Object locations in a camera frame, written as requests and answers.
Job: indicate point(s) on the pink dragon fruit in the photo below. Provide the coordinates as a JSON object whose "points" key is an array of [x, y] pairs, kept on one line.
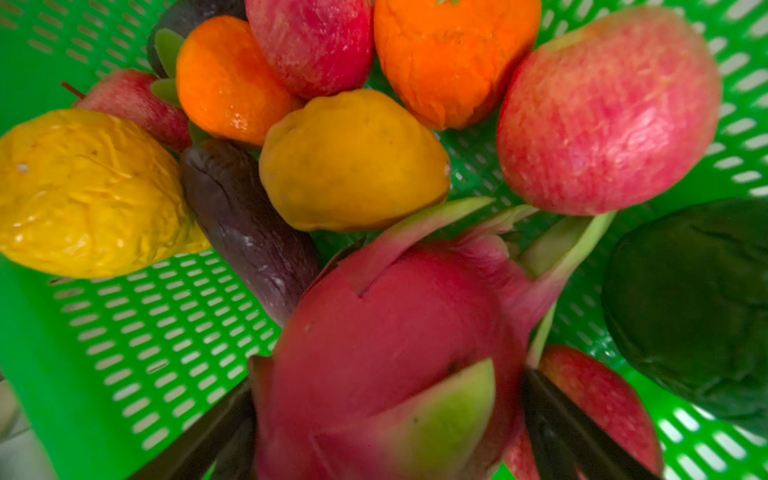
{"points": [[405, 359]]}

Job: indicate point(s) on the red apple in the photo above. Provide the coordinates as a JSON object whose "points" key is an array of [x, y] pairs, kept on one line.
{"points": [[610, 115]]}

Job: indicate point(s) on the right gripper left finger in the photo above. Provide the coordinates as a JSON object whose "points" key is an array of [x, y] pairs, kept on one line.
{"points": [[219, 445]]}

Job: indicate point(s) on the dark green avocado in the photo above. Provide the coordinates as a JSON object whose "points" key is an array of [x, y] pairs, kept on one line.
{"points": [[685, 302]]}

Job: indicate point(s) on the small orange persimmon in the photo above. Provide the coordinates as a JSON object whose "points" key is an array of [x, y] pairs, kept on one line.
{"points": [[226, 86]]}

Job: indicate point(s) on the pink red peach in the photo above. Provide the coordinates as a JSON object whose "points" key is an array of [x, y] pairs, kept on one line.
{"points": [[317, 48]]}

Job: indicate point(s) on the right green plastic basket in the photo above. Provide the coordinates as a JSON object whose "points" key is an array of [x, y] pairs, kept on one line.
{"points": [[110, 372]]}

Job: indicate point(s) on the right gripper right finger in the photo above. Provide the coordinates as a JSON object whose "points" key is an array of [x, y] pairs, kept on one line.
{"points": [[566, 442]]}

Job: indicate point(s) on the purple passion fruit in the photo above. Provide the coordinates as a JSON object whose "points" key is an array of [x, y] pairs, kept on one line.
{"points": [[275, 261]]}

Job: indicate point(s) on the orange fruit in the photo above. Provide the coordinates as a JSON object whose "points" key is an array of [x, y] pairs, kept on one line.
{"points": [[450, 62]]}

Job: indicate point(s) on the yellow lemon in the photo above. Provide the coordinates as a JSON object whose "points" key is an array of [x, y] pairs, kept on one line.
{"points": [[88, 195]]}

